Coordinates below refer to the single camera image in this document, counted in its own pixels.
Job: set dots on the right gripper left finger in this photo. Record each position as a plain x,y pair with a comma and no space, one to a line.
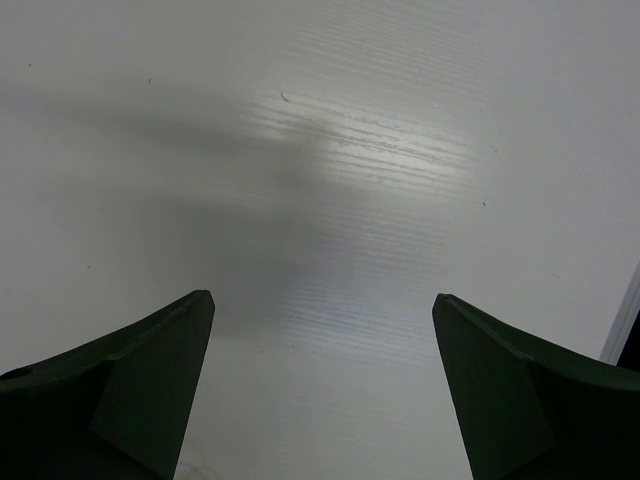
114,408

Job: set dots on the aluminium table frame rail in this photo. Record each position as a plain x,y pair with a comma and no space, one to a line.
623,322

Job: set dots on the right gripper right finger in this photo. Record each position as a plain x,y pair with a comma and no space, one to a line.
530,409

